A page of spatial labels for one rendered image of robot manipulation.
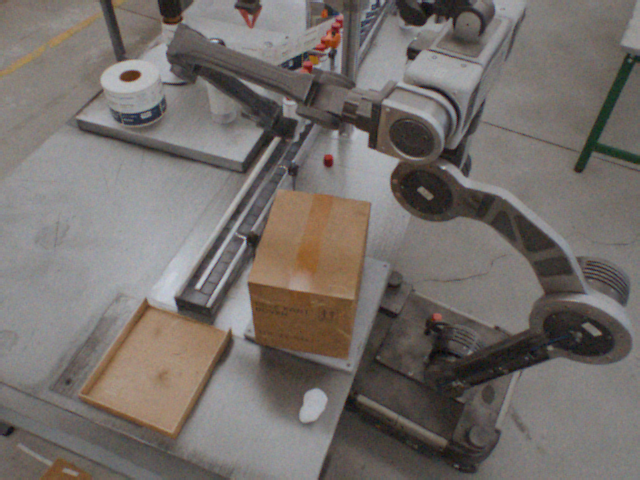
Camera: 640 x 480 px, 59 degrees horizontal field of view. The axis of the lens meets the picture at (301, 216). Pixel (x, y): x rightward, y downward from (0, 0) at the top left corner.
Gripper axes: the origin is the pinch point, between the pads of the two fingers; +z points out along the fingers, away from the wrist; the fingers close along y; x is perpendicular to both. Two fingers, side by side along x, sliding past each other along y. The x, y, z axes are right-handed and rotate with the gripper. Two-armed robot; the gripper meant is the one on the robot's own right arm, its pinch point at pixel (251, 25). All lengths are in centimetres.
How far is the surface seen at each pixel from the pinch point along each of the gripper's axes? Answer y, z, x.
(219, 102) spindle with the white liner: 14.3, 22.8, -6.6
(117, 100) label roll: 28, 22, -38
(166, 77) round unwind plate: -2.2, 31.4, -38.5
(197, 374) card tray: 101, 36, 30
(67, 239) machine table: 76, 38, -29
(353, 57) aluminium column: 1.0, 2.4, 35.8
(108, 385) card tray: 112, 36, 11
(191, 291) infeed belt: 82, 31, 18
